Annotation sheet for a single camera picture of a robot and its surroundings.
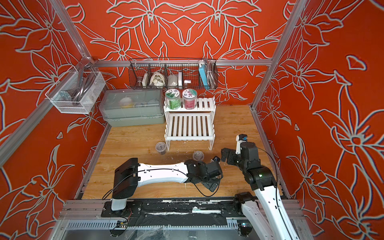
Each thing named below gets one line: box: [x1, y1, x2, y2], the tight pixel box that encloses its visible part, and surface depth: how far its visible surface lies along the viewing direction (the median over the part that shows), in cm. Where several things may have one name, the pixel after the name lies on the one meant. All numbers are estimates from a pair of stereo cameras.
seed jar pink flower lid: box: [182, 88, 198, 110], surface depth 79 cm
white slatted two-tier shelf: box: [163, 97, 216, 151], surface depth 89 cm
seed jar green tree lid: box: [165, 88, 182, 110], surface depth 79 cm
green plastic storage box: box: [99, 88, 166, 128], surface depth 100 cm
